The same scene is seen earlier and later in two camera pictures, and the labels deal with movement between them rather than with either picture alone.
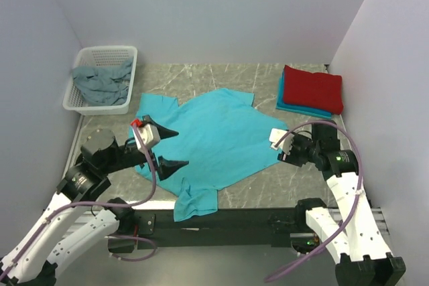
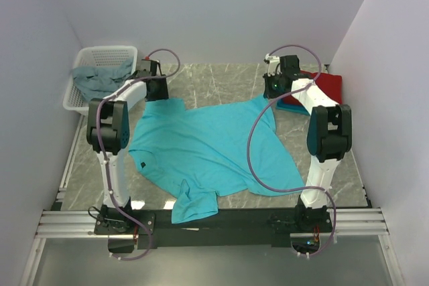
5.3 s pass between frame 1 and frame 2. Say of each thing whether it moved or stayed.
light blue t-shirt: moved
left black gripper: moved
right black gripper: moved
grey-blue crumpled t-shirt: stayed
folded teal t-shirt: stayed
